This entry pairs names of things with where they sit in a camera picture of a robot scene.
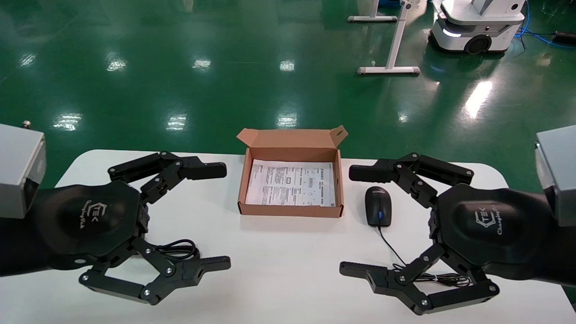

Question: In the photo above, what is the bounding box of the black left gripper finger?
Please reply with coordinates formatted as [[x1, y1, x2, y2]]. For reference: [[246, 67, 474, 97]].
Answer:
[[79, 238, 231, 306], [108, 152, 227, 203]]

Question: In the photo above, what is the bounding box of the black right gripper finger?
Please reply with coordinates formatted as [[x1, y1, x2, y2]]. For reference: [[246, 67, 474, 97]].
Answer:
[[339, 243, 500, 315], [349, 153, 474, 207]]

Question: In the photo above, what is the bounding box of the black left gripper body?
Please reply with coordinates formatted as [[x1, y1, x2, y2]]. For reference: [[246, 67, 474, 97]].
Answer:
[[34, 181, 150, 270]]

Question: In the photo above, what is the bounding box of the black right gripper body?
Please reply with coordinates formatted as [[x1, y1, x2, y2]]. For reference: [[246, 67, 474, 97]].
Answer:
[[430, 184, 556, 279]]

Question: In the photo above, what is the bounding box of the black power cable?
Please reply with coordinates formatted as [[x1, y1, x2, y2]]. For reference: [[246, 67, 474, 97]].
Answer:
[[155, 239, 200, 261]]

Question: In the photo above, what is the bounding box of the black wired computer mouse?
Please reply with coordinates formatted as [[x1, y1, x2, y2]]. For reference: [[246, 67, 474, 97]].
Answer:
[[365, 186, 472, 288]]

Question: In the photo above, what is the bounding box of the brown cardboard box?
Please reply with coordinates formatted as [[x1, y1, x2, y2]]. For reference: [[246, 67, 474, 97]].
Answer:
[[237, 125, 348, 218]]

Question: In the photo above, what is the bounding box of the printed white paper sheet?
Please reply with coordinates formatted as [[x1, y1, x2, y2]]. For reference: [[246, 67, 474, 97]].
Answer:
[[245, 159, 337, 207]]

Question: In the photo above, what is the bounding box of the white T-shaped stand leg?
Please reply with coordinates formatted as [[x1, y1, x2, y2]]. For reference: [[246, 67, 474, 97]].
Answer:
[[357, 0, 421, 75]]

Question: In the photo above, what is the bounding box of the white stand foot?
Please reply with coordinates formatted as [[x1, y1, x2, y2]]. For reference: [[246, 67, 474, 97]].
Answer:
[[347, 0, 398, 23]]

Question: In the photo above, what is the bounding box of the white wheeled mobile robot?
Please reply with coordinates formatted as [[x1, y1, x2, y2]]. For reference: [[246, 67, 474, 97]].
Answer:
[[428, 0, 526, 55]]

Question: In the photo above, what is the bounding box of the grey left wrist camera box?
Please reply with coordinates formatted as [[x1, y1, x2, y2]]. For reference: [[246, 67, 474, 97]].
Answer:
[[0, 121, 46, 220]]

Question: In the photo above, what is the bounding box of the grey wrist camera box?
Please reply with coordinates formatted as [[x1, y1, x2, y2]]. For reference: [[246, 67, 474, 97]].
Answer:
[[535, 125, 576, 227], [0, 121, 46, 220]]

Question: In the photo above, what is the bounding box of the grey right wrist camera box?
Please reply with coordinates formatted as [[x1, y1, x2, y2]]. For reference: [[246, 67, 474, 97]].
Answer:
[[535, 125, 576, 227]]

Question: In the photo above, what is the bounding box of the blue floor cable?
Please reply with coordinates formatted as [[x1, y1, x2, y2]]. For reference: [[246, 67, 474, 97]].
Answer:
[[515, 0, 576, 50]]

